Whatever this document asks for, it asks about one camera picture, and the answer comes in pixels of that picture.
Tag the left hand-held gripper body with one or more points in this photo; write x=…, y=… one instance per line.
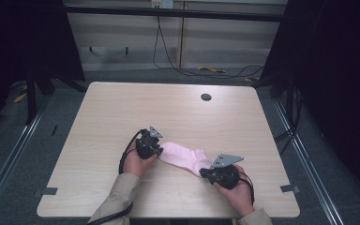
x=147, y=145

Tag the metal floor rail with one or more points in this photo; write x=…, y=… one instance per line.
x=309, y=165
x=9, y=159

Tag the black curtain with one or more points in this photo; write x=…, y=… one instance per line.
x=334, y=78
x=18, y=40

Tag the person's right hand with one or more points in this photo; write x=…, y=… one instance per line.
x=242, y=195

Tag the person's left hand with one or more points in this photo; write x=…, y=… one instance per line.
x=136, y=165

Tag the yellow floor object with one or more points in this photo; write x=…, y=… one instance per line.
x=211, y=69

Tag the black stand post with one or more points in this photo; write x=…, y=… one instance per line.
x=31, y=100

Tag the black horizontal bar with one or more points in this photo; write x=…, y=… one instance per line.
x=175, y=13

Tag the grey tape strip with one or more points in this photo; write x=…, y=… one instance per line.
x=50, y=191
x=290, y=188

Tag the white power outlet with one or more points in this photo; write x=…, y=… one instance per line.
x=162, y=3

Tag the black table grommet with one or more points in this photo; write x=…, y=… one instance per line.
x=206, y=97

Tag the yellow floor tape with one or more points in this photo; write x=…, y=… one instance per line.
x=20, y=97

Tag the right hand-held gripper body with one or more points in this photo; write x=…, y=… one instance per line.
x=226, y=176

